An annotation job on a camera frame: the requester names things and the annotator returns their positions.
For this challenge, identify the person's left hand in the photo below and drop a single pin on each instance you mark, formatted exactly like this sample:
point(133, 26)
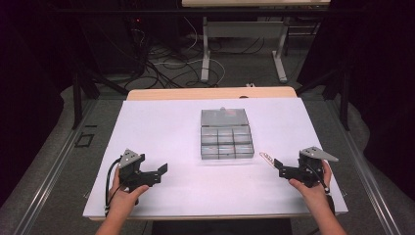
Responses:
point(125, 197)

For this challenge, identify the person's right hand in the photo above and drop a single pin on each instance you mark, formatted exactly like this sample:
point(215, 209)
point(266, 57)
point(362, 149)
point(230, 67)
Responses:
point(314, 193)

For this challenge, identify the black metal stand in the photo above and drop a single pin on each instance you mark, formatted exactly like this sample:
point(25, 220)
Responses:
point(339, 88)
point(81, 88)

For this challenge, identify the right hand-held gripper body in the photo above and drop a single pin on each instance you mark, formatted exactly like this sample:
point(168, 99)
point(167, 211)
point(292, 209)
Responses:
point(310, 168)

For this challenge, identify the wooden table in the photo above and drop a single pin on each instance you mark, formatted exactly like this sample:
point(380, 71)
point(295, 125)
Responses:
point(208, 93)

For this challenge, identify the person's dark clothing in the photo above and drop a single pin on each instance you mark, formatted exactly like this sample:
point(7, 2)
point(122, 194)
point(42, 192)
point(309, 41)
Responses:
point(221, 227)

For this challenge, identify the dark equipment with red light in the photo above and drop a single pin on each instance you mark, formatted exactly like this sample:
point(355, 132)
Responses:
point(137, 42)

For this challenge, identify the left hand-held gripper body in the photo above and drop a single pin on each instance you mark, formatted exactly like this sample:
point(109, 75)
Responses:
point(129, 169)

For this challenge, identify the white paper sheet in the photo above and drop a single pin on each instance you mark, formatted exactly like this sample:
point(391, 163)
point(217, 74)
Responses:
point(182, 147)

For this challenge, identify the white desk with metal legs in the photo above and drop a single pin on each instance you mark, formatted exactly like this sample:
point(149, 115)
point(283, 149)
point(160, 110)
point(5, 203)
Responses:
point(243, 29)

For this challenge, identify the metal floor rail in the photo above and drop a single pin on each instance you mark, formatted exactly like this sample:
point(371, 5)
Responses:
point(49, 176)
point(365, 169)

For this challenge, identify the clear plastic compartment box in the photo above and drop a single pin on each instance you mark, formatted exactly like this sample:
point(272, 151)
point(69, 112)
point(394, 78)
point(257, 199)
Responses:
point(226, 137)

